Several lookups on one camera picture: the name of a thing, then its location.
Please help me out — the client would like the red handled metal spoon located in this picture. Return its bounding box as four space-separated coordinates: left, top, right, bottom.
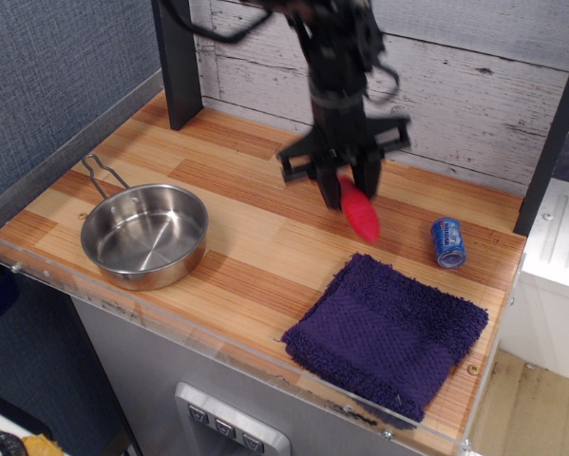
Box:
337 174 380 244

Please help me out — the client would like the black vertical post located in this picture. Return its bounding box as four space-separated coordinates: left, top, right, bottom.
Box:
513 76 569 237
152 1 203 130

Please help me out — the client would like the black and yellow object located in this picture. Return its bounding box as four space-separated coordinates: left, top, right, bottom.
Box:
0 430 66 456

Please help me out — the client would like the white side cabinet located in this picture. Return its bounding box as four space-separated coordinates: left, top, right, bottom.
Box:
500 179 569 378

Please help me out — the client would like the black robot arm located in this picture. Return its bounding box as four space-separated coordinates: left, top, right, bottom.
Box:
260 1 410 209

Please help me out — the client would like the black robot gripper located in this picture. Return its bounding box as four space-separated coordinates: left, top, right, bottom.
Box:
277 97 410 210

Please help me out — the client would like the purple terry cloth towel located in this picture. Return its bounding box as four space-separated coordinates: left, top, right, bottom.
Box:
282 254 489 422

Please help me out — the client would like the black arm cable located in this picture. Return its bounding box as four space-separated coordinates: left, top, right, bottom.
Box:
160 0 275 45

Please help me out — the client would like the silver toy fridge cabinet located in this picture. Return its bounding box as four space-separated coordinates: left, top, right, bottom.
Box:
74 300 468 455

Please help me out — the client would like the silver dispenser button panel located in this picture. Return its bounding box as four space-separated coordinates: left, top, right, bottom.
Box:
175 382 292 455

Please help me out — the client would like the black vertical post right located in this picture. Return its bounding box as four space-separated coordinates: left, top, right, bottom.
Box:
513 76 569 237

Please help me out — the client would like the small blue mentos can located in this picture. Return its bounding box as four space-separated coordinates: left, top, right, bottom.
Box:
430 218 466 269

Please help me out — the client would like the stainless steel pot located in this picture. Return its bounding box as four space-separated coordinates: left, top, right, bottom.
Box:
81 154 209 291

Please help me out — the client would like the black vertical post left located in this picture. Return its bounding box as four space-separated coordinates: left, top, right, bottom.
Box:
152 1 203 130

